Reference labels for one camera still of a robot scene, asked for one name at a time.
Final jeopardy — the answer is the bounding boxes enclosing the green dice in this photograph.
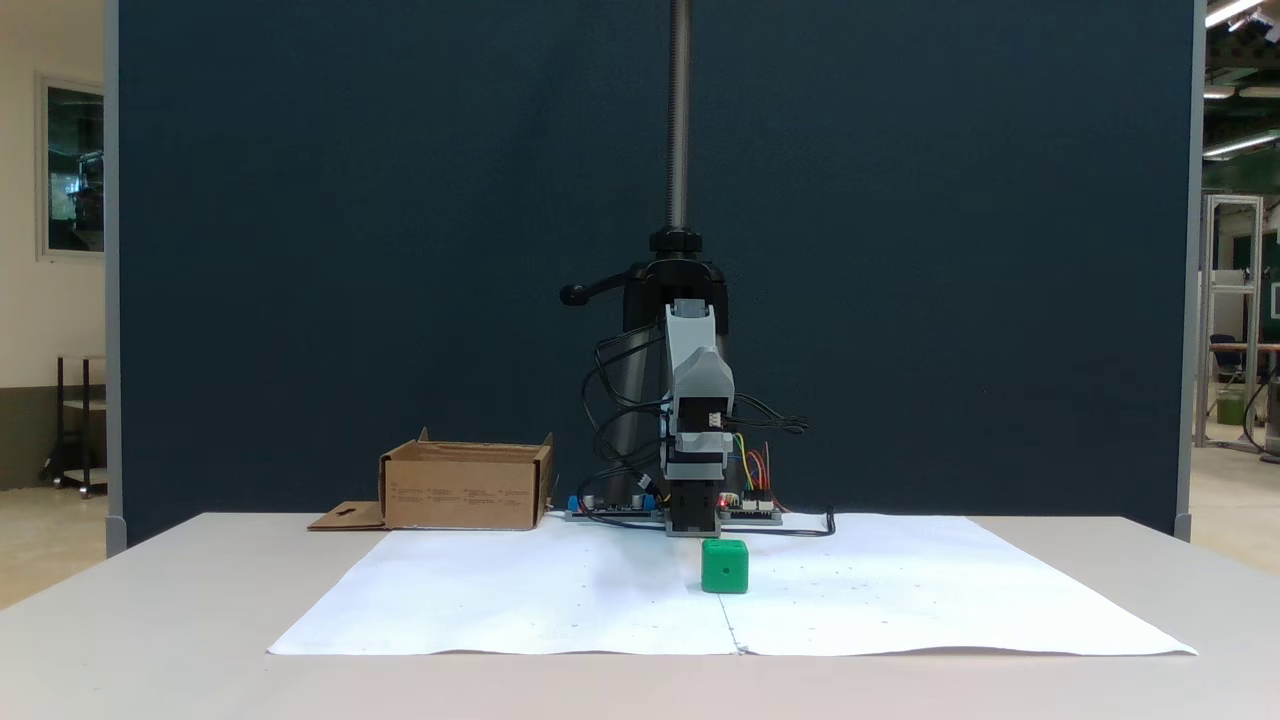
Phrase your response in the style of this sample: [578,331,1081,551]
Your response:
[701,538,750,595]

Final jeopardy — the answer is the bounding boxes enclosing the circuit board with jumper headers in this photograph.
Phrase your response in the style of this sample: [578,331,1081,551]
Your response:
[720,490,784,526]

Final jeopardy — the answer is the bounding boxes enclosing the circuit board with blue terminals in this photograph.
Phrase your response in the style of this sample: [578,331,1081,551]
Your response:
[563,490,665,524]

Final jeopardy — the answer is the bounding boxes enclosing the white paper sheet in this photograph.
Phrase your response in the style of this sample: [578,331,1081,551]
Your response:
[267,514,1198,658]

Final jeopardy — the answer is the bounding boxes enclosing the brown cardboard box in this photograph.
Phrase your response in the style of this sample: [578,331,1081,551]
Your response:
[308,428,556,532]

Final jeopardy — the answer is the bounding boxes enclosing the black tripod with metal pole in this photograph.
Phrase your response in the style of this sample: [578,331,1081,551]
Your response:
[559,0,731,507]

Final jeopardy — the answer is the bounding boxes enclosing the dark blue partition panel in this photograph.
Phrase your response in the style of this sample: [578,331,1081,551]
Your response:
[105,0,1207,558]

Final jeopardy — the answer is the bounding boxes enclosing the blue chair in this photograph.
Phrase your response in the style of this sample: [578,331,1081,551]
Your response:
[1209,334,1253,387]

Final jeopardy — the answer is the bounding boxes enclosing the black wheeled cart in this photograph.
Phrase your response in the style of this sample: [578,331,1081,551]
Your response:
[40,354,108,499]

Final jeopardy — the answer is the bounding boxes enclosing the coloured jumper wires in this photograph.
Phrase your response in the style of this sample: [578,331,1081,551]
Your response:
[734,432,777,497]

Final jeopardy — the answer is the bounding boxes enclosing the black power cable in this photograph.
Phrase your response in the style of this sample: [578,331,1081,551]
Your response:
[722,510,837,539]

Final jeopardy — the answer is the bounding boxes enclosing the silver metal frame rack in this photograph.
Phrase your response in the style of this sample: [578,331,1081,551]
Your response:
[1194,193,1267,451]

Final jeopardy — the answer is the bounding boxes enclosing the framed wall window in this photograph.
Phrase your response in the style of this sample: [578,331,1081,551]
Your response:
[36,72,106,263]

